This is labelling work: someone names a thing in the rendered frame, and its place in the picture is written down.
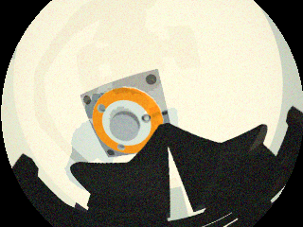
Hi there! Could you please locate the orange round plate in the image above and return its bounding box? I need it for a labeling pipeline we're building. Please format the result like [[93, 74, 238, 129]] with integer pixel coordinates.
[[92, 87, 164, 154]]

